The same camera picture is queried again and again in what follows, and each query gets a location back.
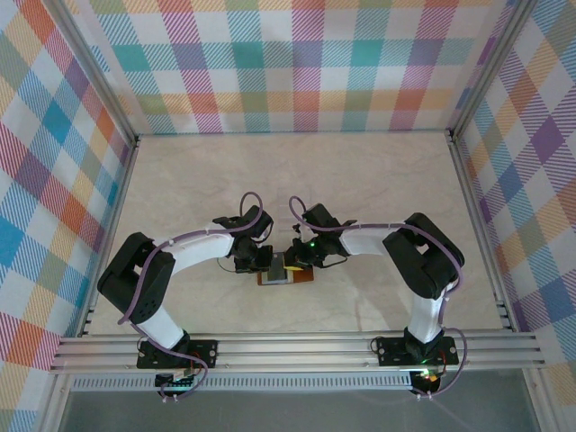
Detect brown leather card holder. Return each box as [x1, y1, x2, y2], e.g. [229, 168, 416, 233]
[256, 264, 317, 288]

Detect wide aluminium mounting rail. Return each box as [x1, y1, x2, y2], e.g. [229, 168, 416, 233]
[48, 331, 546, 375]

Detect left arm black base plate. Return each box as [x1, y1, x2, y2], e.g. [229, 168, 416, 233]
[136, 339, 221, 371]

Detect slotted grey cable duct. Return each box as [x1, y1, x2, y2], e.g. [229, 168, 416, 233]
[70, 375, 414, 393]

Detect thin aluminium back rail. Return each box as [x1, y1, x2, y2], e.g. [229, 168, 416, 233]
[134, 130, 454, 138]

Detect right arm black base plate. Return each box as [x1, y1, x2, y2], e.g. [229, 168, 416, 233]
[374, 335, 461, 366]

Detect aluminium table edge rail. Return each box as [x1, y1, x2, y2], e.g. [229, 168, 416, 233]
[76, 137, 140, 338]
[447, 132, 518, 334]

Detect aluminium frame post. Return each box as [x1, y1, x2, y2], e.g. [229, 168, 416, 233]
[447, 0, 536, 140]
[48, 0, 140, 148]

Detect short aluminium frame leg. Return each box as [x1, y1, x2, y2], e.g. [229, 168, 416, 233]
[521, 368, 557, 432]
[38, 373, 73, 432]

